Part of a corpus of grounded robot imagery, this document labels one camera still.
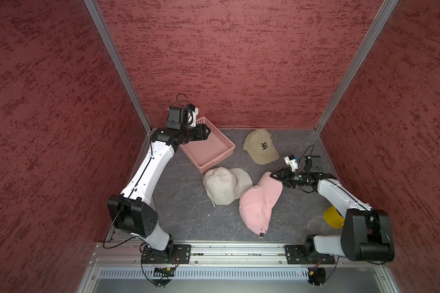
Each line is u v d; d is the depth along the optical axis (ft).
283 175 2.52
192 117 2.08
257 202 2.55
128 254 2.49
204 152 3.40
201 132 2.24
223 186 2.74
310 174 2.24
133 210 1.35
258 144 3.43
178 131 1.92
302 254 2.39
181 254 2.44
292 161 2.66
